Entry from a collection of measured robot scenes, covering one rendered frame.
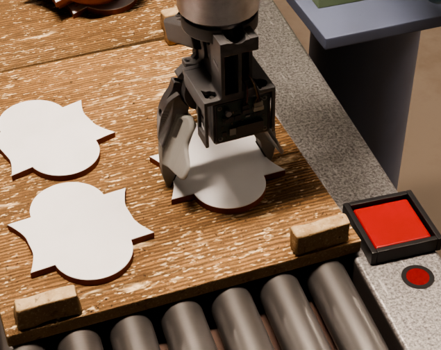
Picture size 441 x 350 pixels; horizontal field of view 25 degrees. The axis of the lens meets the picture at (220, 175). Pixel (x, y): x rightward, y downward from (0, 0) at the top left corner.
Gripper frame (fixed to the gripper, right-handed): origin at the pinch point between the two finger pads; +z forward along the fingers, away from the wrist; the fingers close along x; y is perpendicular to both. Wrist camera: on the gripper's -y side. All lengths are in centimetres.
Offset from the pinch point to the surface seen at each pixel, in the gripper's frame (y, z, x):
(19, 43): -31.3, 0.4, -14.5
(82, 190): -0.7, -0.4, -14.3
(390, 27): -27.9, 8.5, 36.0
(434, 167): -86, 96, 88
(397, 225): 13.8, 1.8, 14.2
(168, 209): 4.1, 0.6, -6.8
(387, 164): -33, 39, 41
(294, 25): -159, 96, 81
